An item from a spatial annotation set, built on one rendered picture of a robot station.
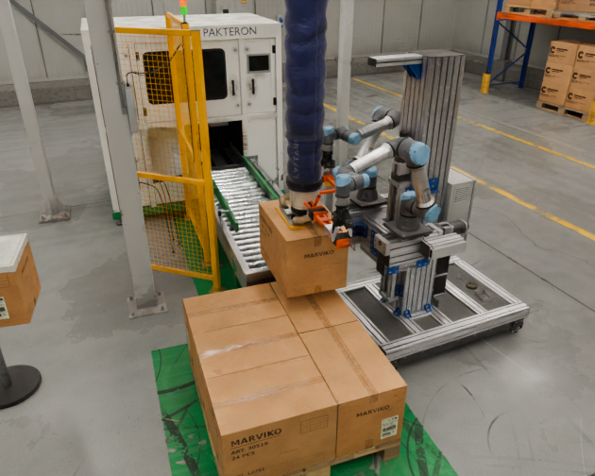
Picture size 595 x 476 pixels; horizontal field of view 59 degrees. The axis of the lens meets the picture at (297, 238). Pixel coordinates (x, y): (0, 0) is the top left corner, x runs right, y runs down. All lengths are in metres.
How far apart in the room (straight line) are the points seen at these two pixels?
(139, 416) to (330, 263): 1.53
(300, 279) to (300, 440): 0.94
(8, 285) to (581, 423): 3.50
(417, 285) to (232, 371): 1.56
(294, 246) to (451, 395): 1.47
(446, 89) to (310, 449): 2.17
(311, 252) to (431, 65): 1.28
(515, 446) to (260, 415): 1.58
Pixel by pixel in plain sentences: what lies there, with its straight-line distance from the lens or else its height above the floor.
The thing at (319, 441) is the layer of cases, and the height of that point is 0.31.
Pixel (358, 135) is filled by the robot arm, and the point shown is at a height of 1.52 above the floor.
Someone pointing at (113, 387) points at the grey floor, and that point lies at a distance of 3.83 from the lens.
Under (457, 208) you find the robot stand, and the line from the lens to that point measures 3.68.
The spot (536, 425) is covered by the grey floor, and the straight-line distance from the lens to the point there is 3.70.
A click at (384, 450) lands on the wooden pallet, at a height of 0.09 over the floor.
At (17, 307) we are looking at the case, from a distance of 3.45.
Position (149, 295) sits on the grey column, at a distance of 4.41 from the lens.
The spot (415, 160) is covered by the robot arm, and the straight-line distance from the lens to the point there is 2.89.
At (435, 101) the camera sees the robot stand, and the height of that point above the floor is 1.77.
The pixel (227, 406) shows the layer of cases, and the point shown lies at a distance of 2.77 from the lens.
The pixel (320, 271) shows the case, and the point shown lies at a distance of 3.23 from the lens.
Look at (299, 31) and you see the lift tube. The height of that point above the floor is 2.19.
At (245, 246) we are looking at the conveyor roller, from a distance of 4.10.
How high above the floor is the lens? 2.51
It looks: 28 degrees down
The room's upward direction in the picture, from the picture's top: straight up
